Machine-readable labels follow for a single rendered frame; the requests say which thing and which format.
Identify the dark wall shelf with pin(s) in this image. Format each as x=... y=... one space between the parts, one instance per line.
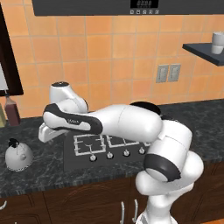
x=208 y=52

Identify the grey wall outlet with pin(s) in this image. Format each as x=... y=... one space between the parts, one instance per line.
x=174 y=73
x=162 y=73

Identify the white cup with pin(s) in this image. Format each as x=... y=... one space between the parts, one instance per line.
x=217 y=49
x=218 y=38

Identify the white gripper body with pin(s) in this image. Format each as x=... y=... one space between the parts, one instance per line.
x=48 y=134

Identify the dark red bottle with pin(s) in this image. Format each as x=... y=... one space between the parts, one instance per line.
x=12 y=112

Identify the dark grey gas hob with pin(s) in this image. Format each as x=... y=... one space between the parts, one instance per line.
x=78 y=162

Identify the dark wood wall cupboard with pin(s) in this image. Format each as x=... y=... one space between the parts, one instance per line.
x=10 y=67

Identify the olive yellow bottle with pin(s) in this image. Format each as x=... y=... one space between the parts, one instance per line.
x=2 y=116

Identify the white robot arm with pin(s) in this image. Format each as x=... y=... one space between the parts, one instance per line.
x=137 y=122

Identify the silver hob knob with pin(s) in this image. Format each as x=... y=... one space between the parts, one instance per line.
x=93 y=157
x=141 y=150
x=126 y=152
x=110 y=155

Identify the dark wood cupboard door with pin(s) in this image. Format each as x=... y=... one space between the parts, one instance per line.
x=204 y=195
x=87 y=201
x=23 y=210
x=141 y=204

